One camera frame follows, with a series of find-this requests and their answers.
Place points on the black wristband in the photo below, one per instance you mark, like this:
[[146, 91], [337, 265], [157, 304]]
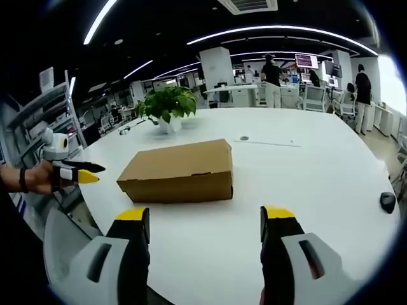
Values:
[[23, 179]]

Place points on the brown cardboard shoe box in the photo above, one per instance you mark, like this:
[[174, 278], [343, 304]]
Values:
[[181, 173]]

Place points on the white office desk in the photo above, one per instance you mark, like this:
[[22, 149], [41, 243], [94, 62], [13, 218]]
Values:
[[230, 92]]

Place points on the grey metal shelf rack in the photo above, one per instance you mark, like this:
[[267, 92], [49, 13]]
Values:
[[41, 111]]

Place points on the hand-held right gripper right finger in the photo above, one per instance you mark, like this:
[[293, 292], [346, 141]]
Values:
[[292, 257]]

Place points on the person's left hand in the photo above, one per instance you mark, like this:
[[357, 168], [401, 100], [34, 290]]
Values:
[[39, 179]]

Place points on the black computer mouse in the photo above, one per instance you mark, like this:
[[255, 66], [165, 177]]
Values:
[[388, 202]]

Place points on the small object on table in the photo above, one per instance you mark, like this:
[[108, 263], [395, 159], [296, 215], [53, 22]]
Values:
[[125, 129]]

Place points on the grey office chair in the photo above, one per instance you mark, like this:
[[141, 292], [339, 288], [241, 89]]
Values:
[[68, 244]]

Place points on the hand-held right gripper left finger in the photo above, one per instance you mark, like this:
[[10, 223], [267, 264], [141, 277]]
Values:
[[111, 260]]

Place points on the ceiling air vent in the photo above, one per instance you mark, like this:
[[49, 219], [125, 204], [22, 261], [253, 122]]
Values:
[[249, 5]]

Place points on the green potted plant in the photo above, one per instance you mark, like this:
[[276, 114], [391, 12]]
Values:
[[165, 101]]

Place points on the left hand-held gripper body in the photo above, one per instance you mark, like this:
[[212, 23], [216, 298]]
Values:
[[54, 147]]

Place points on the white mesh office chair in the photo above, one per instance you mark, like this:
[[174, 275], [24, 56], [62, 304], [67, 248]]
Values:
[[314, 98]]

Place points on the white plant pot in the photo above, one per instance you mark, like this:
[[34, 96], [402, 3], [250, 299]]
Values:
[[170, 124]]

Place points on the wall monitor screen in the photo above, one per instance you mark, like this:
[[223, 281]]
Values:
[[306, 61]]

